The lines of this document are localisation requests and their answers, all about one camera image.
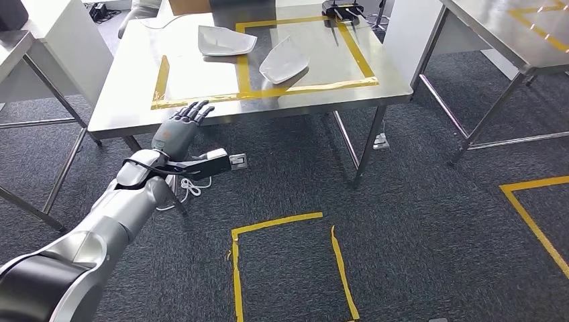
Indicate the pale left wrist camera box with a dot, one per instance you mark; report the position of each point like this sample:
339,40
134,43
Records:
217,154

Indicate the person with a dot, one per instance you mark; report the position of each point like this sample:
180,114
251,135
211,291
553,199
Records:
138,15

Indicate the white curved plastic part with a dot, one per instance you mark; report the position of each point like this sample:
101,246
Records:
284,62

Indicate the black box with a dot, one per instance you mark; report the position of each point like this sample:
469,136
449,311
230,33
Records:
12,13

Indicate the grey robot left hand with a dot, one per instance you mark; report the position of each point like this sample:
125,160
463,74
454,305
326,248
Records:
175,133

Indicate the white curved part orange writing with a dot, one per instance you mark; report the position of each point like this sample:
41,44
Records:
224,41

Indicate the black left wrist camera bracket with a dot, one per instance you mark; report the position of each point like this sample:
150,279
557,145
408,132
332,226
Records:
209,166

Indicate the steel frame table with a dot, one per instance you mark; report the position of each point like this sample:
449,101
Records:
13,49
480,22

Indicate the black battery chargers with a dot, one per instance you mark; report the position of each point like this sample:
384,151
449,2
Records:
100,11

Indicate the white floor socket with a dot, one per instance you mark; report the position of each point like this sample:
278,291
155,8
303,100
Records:
238,162
381,142

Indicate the dark grey object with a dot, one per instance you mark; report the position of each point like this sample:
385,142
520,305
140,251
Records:
342,9

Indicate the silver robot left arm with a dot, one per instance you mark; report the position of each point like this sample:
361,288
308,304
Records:
120,209

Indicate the white panel table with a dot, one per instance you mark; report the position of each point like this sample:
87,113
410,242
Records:
75,40
400,35

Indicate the brown cardboard box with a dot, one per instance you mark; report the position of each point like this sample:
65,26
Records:
189,6

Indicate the stainless steel workbench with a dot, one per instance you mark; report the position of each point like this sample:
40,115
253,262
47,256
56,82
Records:
133,89

